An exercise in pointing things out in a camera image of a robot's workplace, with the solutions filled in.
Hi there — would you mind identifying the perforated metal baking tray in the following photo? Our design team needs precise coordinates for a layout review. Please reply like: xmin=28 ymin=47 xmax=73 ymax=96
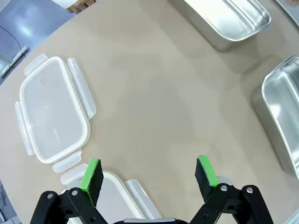
xmin=274 ymin=0 xmax=299 ymax=28

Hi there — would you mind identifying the rectangular stainless steel container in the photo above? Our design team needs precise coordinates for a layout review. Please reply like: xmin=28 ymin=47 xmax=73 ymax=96
xmin=167 ymin=0 xmax=272 ymax=52
xmin=251 ymin=56 xmax=299 ymax=181

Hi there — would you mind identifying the left gripper green-padded left finger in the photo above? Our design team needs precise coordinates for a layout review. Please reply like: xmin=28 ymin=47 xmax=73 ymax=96
xmin=29 ymin=158 xmax=110 ymax=224

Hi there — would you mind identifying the person's right hand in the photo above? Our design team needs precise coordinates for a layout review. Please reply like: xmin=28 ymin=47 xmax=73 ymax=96
xmin=66 ymin=0 xmax=97 ymax=14

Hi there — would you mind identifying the left gripper green-padded right finger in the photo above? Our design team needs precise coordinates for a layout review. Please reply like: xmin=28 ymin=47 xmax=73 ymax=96
xmin=191 ymin=155 xmax=274 ymax=224

